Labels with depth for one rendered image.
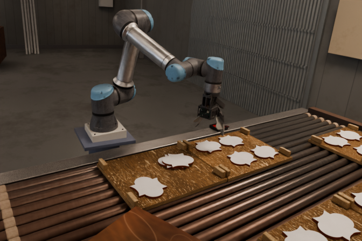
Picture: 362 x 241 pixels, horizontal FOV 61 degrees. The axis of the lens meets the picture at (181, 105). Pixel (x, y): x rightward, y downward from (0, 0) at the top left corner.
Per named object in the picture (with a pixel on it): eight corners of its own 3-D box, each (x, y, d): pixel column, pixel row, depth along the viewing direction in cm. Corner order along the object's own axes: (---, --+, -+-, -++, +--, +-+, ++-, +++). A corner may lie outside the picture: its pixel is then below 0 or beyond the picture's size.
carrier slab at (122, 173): (96, 166, 128) (96, 163, 128) (178, 147, 151) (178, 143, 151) (135, 214, 101) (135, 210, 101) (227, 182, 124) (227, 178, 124)
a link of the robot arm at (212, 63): (210, 55, 140) (228, 58, 136) (208, 78, 144) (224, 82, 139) (202, 57, 134) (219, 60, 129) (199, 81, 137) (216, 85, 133)
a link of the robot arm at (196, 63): (176, 58, 137) (197, 62, 132) (190, 55, 146) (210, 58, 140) (175, 75, 140) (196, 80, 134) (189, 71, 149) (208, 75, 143)
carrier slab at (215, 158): (180, 146, 151) (180, 143, 151) (240, 132, 174) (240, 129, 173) (228, 182, 124) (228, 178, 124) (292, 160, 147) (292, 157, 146)
